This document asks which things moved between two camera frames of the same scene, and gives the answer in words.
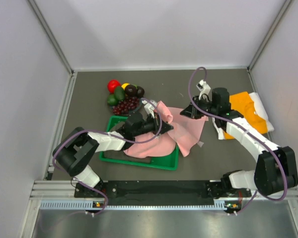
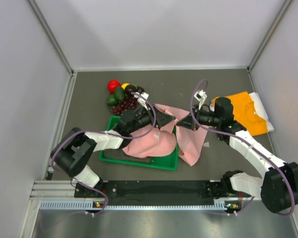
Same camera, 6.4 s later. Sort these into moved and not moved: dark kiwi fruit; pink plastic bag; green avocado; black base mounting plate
Moved: pink plastic bag
Not moved: dark kiwi fruit; black base mounting plate; green avocado
